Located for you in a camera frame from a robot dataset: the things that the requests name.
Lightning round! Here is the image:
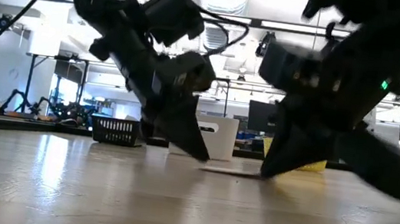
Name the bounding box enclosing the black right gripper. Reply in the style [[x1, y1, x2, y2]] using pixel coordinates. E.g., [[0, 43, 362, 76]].
[[258, 25, 400, 203]]

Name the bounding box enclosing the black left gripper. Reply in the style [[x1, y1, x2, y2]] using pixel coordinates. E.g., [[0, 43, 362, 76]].
[[76, 22, 226, 163]]

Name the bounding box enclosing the yellow slotted plastic basket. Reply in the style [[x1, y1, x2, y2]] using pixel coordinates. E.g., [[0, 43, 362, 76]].
[[259, 135, 330, 175]]

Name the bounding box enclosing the black computer monitor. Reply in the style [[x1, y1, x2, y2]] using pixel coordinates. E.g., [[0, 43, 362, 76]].
[[246, 99, 282, 137]]

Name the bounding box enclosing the black slotted plastic basket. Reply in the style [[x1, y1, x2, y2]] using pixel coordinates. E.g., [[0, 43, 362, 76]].
[[88, 114, 144, 149]]

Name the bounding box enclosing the white plastic bin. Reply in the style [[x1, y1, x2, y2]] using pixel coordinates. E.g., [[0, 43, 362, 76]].
[[167, 110, 241, 163]]

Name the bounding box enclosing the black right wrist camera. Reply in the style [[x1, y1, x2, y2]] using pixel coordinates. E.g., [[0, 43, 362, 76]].
[[256, 38, 326, 98]]

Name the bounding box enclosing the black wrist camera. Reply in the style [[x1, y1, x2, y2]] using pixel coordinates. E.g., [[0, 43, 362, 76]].
[[138, 0, 210, 52], [256, 38, 326, 98]]

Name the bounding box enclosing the black ceiling-hung camera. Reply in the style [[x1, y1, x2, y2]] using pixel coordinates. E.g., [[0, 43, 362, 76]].
[[254, 29, 278, 61], [0, 12, 15, 32]]

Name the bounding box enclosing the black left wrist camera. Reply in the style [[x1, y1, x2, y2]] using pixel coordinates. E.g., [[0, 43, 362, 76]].
[[138, 0, 210, 52]]

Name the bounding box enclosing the black neighbouring rig frame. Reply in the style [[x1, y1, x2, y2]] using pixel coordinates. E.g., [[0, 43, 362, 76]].
[[19, 51, 400, 165]]

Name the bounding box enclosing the black aluminium table frame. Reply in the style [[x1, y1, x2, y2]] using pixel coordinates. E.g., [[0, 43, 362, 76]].
[[0, 115, 400, 186]]

